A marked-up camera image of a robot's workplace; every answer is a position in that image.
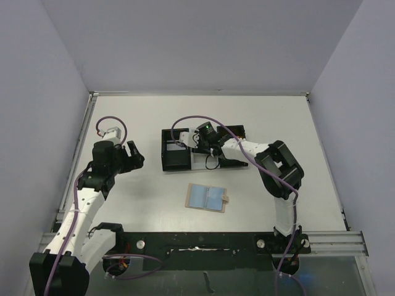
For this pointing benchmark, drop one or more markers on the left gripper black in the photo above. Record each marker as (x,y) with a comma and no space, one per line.
(132,162)

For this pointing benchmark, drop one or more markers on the silver grey credit card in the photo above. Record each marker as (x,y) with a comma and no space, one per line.
(174,147)

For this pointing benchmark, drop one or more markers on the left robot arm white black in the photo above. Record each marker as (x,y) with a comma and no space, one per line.
(62,268)

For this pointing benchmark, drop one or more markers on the aluminium frame rail front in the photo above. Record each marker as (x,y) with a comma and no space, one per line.
(309,243)

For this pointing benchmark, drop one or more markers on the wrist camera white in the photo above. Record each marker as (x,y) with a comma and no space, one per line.
(190,139)
(113,135)

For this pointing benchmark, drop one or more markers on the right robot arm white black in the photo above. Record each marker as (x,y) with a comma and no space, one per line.
(279,170)

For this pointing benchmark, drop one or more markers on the black white card tray organizer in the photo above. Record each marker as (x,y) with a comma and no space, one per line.
(187,160)

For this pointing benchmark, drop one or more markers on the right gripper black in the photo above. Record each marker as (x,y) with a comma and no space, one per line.
(203,148)

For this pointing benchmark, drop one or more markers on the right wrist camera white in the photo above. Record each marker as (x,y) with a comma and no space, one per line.
(190,139)

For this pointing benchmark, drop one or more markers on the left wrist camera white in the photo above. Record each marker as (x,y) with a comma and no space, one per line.
(113,135)

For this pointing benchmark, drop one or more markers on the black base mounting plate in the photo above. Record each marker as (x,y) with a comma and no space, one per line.
(120,259)

